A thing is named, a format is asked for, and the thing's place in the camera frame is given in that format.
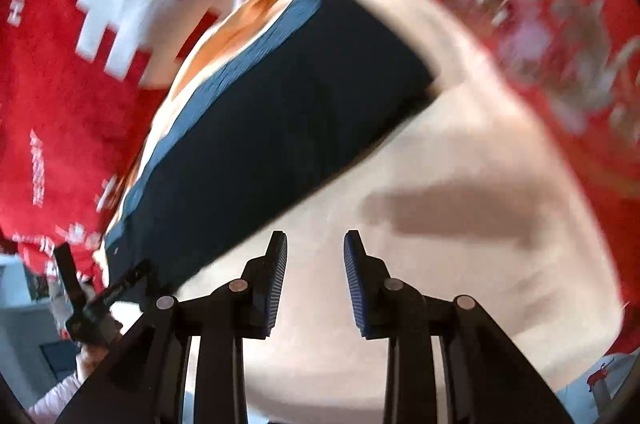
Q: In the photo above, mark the red embroidered bedcover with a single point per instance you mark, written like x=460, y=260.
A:
x=550, y=3

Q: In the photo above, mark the person's left hand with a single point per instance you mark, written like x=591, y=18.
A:
x=90, y=356

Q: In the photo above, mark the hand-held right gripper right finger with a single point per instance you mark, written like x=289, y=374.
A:
x=356, y=284

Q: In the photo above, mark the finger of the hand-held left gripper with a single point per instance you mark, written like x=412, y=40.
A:
x=66, y=271
x=125, y=284

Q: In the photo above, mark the black pants with blue waistband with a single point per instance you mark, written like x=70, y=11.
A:
x=260, y=113

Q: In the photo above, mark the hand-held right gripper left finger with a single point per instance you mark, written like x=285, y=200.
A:
x=276, y=284

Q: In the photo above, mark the peach cloth mat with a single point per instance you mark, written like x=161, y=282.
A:
x=450, y=204

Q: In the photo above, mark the red blanket with white print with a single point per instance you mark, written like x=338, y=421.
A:
x=75, y=103

